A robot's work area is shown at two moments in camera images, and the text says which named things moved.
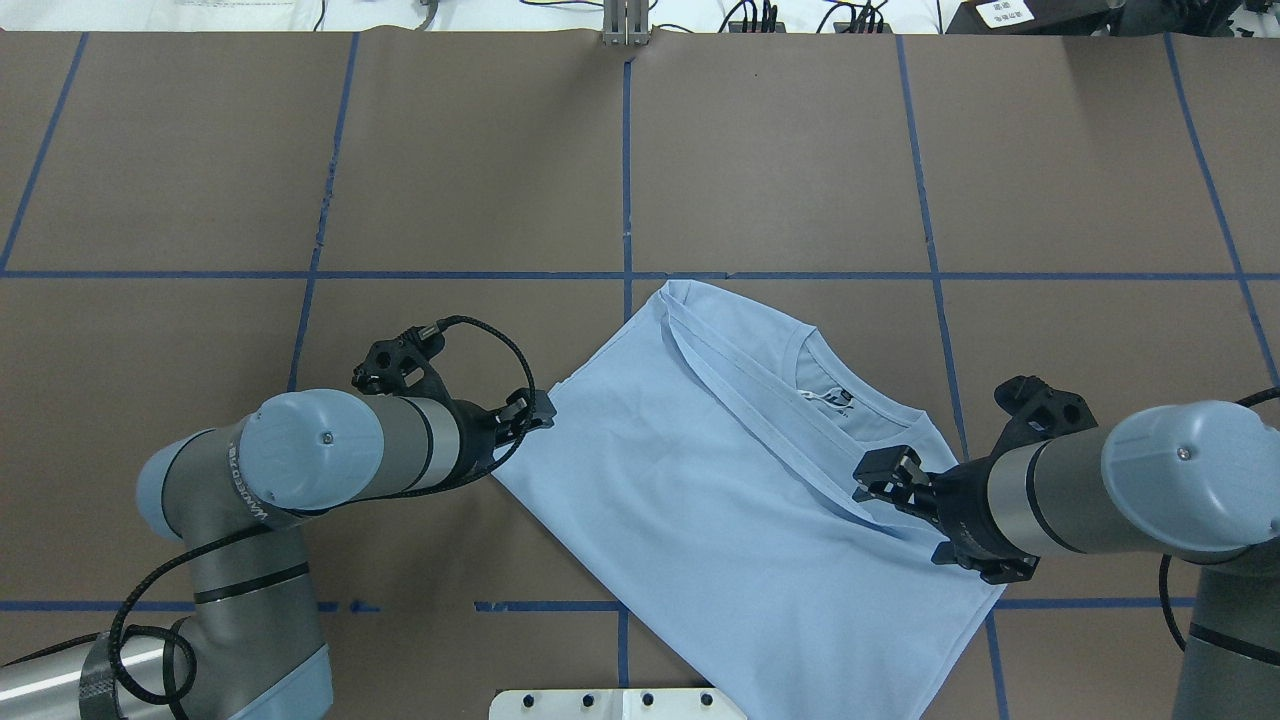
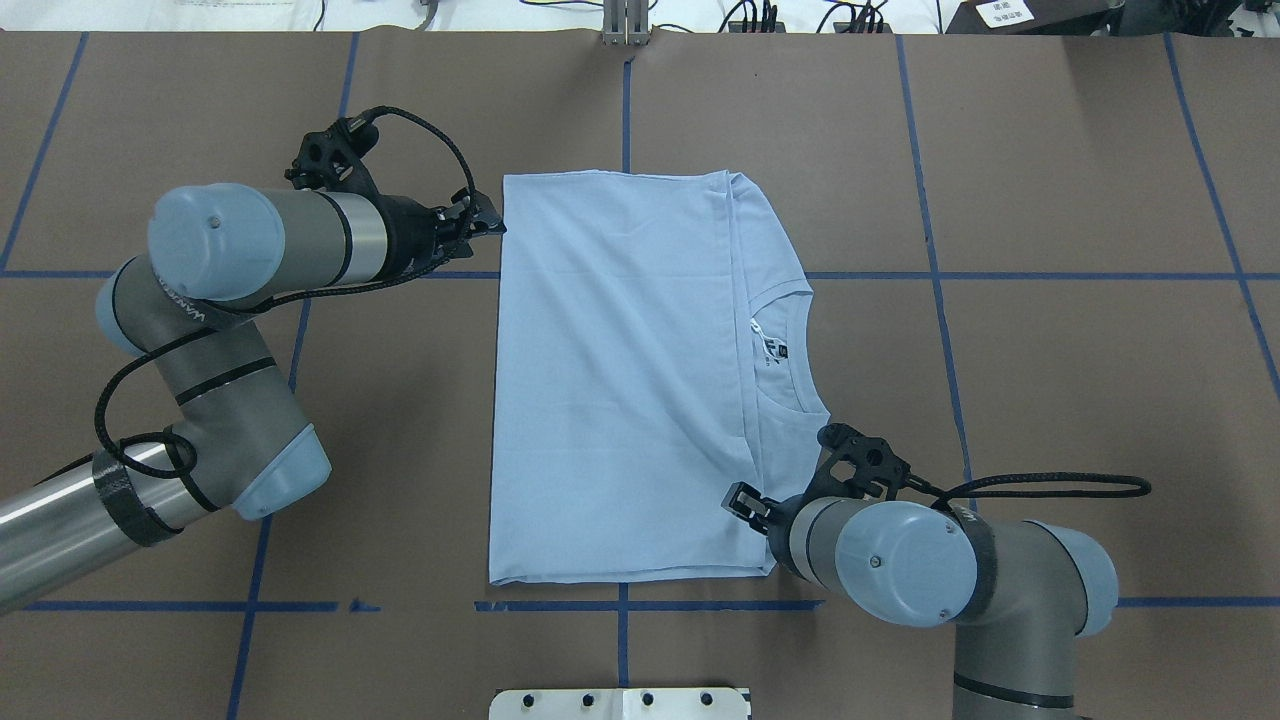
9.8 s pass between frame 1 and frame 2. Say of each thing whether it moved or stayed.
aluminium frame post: stayed
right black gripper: moved
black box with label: stayed
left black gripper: moved
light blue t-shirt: moved
